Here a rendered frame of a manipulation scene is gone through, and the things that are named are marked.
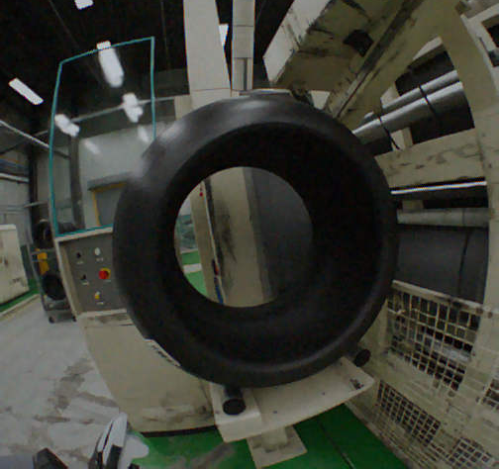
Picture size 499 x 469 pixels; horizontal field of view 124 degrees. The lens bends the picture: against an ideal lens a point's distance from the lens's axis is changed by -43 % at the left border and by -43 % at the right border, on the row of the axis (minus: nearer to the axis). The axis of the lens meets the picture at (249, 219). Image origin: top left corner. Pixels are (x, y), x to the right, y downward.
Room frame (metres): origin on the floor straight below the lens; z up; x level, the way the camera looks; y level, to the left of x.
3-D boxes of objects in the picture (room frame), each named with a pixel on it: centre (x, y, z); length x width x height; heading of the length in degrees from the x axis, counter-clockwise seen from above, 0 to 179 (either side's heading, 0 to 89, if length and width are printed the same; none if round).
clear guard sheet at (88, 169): (0.86, 0.60, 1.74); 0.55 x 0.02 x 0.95; 103
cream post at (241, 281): (0.75, 0.07, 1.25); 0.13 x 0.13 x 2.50; 13
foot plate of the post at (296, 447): (0.75, 0.07, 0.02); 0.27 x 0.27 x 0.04; 13
